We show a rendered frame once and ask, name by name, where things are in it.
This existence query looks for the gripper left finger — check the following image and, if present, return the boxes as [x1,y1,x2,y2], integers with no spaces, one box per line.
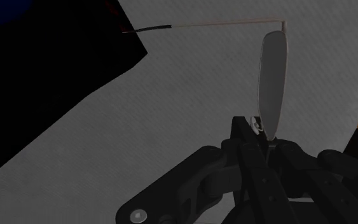
[114,115,298,224]

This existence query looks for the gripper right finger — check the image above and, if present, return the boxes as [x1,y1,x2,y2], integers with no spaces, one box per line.
[268,139,358,224]

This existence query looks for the thin-framed eyeglasses with grey lenses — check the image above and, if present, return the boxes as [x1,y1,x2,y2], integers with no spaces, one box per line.
[121,18,289,142]

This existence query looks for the grey fabric-covered furniture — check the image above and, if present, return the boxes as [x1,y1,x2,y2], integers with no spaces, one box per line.
[0,0,358,224]

